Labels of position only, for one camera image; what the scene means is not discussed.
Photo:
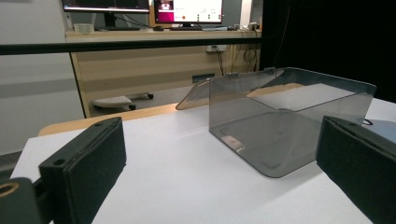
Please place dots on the white wall power socket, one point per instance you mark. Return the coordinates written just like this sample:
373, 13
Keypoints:
216, 48

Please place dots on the bright-screen computer monitor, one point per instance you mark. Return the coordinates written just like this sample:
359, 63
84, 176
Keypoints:
199, 11

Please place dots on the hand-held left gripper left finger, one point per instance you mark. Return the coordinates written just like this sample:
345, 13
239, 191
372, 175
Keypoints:
84, 168

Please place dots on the transparent grey lidded plastic box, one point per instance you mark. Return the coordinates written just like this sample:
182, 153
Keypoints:
267, 137

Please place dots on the light wooden desk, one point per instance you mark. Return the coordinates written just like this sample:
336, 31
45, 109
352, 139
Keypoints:
140, 71

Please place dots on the black horizontal frame bar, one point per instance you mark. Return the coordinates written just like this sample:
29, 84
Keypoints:
124, 45

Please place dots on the black curtain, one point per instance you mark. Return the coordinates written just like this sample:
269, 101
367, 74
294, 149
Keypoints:
327, 37

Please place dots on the white wheeled chair base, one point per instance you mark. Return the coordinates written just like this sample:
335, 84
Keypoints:
113, 101

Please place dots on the white round container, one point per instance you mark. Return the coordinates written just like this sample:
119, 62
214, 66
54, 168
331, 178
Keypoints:
83, 28

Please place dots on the black computer mouse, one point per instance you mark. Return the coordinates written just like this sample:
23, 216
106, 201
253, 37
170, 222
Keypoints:
158, 28

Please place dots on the dark-screen computer monitor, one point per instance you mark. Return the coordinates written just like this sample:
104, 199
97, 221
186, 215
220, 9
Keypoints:
106, 4

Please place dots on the white cabinet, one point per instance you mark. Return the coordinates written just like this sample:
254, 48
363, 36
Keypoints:
34, 93

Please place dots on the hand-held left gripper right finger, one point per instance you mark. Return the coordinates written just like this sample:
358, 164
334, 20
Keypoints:
361, 161

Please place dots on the black keyboard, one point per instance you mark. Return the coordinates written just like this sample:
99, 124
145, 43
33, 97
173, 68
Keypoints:
118, 28
186, 28

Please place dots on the white table cover board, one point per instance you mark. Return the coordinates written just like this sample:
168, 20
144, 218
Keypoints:
186, 186

